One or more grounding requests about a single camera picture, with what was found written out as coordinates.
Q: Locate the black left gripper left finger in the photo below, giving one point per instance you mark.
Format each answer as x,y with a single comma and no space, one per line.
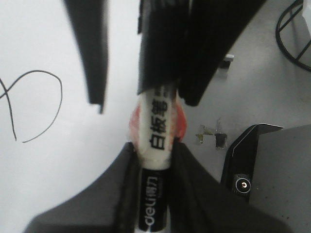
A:
108,205

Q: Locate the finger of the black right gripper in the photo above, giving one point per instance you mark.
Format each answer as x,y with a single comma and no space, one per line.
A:
89,22
185,41

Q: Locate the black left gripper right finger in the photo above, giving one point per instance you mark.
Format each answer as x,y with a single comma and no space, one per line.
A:
199,204

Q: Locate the white black whiteboard marker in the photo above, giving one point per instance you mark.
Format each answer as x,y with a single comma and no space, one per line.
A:
156,127

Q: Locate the red disc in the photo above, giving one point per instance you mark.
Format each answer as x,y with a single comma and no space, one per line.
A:
179,132

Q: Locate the black robot base box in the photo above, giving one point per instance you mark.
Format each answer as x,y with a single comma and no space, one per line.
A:
269,167

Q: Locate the white whiteboard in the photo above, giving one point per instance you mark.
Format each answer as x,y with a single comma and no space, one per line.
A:
53,143

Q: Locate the torn tape scraps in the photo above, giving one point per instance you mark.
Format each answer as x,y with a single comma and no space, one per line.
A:
217,133

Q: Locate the small metal bracket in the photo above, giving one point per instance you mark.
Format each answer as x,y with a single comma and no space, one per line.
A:
226,62

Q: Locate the black wire stand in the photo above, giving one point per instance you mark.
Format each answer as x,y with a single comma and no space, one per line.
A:
293,37

